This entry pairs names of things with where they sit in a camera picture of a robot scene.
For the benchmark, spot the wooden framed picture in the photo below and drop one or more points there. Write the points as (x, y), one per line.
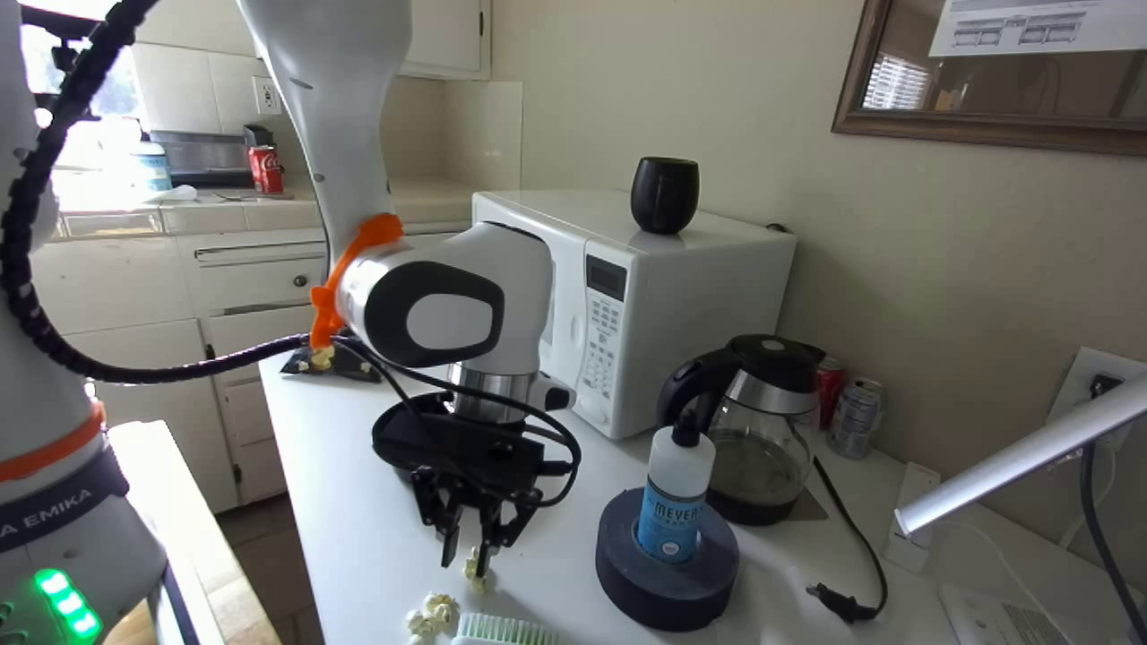
(1006, 73)

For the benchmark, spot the black bowl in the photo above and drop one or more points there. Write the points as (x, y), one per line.
(399, 435)

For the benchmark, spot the black mug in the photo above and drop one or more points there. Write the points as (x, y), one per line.
(666, 194)

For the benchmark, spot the white microwave oven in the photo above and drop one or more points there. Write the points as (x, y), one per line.
(634, 306)

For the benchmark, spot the glass coffee pot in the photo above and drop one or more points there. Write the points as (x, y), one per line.
(748, 398)

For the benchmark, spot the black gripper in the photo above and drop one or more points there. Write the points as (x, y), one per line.
(502, 469)

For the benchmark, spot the white green scrub brush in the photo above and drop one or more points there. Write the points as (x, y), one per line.
(485, 630)

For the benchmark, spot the blue label bottle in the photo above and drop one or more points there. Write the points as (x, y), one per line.
(674, 485)

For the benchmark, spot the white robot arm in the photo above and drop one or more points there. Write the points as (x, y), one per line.
(78, 552)

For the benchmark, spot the red can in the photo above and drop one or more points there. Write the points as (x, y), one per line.
(267, 171)

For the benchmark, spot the white lamp bar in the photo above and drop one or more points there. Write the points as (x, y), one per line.
(1022, 455)

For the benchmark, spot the white kitchen cabinet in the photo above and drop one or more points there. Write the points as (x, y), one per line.
(182, 297)

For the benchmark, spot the white wall outlet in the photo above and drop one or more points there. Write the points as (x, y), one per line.
(1090, 374)

